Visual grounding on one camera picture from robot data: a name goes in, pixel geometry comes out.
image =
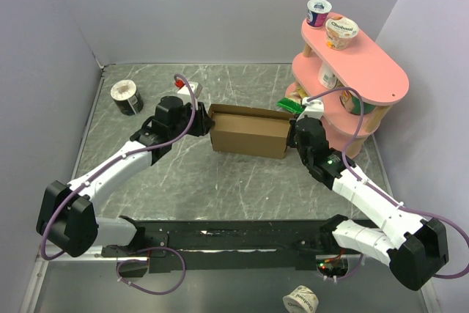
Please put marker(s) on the aluminium rail frame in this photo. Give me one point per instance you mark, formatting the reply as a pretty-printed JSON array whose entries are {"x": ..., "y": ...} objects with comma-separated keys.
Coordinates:
[{"x": 214, "y": 282}]

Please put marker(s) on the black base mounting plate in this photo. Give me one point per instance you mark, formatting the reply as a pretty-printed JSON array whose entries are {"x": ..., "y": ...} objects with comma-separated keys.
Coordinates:
[{"x": 226, "y": 245}]

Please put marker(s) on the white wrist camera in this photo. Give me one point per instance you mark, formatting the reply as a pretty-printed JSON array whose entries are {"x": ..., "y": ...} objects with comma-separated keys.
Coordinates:
[
  {"x": 312, "y": 108},
  {"x": 184, "y": 92}
]

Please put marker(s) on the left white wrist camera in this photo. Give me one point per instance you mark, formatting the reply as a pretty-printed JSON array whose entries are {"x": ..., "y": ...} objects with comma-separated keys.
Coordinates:
[{"x": 184, "y": 92}]

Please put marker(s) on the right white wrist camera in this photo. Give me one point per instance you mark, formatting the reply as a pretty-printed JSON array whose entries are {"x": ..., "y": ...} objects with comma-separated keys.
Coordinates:
[{"x": 312, "y": 108}]

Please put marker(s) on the black-label yogurt cup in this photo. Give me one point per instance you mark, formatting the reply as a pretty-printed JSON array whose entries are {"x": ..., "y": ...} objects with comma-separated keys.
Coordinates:
[{"x": 127, "y": 97}]

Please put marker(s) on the white cup middle shelf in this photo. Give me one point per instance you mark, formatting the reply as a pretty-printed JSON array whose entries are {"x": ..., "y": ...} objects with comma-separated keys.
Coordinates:
[{"x": 327, "y": 77}]

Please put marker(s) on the green cup middle shelf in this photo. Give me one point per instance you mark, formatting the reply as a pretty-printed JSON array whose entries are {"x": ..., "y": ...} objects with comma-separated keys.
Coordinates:
[{"x": 353, "y": 105}]

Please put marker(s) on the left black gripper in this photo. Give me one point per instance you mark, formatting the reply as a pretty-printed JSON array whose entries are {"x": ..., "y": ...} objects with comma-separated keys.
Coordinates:
[{"x": 204, "y": 122}]

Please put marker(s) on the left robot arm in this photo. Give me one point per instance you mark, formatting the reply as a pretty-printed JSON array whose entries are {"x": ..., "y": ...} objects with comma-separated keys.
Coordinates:
[{"x": 68, "y": 211}]

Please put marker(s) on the pink three-tier shelf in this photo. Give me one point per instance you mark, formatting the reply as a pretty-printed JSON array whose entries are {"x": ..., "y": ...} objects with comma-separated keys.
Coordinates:
[{"x": 363, "y": 66}]

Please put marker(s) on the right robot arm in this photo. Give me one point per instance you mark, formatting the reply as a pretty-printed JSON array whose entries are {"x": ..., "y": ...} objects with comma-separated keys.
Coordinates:
[{"x": 413, "y": 247}]

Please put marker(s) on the green chips bag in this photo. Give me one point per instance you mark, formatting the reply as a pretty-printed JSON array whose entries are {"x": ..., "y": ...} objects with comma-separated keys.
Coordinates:
[{"x": 292, "y": 102}]

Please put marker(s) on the orange Chobani yogurt cup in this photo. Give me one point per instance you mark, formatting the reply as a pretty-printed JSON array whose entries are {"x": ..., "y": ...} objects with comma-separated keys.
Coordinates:
[{"x": 340, "y": 31}]

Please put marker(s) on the brown cardboard box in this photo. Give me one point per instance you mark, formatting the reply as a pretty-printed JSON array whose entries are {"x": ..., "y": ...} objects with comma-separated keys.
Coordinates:
[{"x": 249, "y": 131}]

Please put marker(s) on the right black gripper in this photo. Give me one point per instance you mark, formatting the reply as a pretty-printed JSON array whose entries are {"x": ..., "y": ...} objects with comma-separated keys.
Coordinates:
[{"x": 291, "y": 131}]

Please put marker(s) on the yogurt cup bottom edge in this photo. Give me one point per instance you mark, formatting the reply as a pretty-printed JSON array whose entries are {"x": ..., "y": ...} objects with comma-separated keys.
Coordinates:
[{"x": 301, "y": 300}]

